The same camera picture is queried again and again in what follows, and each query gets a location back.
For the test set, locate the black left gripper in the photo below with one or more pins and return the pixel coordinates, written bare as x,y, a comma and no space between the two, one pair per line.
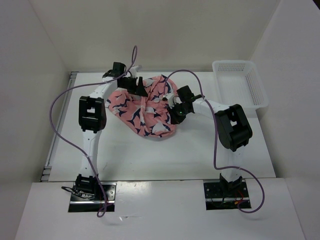
138,89

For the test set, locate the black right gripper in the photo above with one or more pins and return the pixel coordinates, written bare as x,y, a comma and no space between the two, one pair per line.
175,119

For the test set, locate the pink shark print shorts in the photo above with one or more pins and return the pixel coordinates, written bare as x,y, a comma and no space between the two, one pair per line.
147,116

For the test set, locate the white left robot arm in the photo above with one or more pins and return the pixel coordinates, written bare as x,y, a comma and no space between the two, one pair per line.
92,119

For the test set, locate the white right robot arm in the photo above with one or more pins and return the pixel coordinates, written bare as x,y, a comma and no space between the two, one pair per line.
231,124

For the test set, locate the white plastic basket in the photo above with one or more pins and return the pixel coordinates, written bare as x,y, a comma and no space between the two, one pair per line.
238,82

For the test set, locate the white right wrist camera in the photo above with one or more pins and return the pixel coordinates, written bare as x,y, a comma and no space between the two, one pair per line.
169,97

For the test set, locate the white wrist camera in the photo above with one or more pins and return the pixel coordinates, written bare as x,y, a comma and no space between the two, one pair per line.
169,97
133,71

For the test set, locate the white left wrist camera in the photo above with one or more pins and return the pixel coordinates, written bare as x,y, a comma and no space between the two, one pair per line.
133,71

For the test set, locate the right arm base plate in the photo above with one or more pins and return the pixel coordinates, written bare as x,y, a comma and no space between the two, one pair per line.
216,199

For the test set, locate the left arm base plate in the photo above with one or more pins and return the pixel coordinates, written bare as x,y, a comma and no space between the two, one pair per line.
81,202

